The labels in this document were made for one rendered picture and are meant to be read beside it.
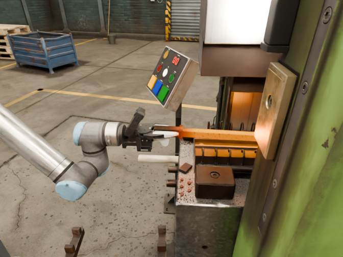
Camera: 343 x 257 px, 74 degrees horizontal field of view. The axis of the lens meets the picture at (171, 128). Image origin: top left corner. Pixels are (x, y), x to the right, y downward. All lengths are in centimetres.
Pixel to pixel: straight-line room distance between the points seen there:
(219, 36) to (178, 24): 823
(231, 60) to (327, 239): 45
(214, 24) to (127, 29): 899
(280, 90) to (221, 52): 26
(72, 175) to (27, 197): 151
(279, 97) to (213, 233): 55
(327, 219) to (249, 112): 69
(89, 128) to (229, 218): 56
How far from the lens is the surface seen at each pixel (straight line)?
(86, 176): 86
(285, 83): 43
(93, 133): 85
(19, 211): 225
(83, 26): 1045
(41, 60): 581
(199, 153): 80
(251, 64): 68
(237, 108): 101
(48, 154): 85
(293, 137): 43
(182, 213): 77
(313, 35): 41
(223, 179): 74
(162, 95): 124
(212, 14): 59
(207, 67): 66
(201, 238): 87
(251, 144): 90
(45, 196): 227
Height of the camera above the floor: 147
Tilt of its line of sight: 30 degrees down
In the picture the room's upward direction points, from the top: straight up
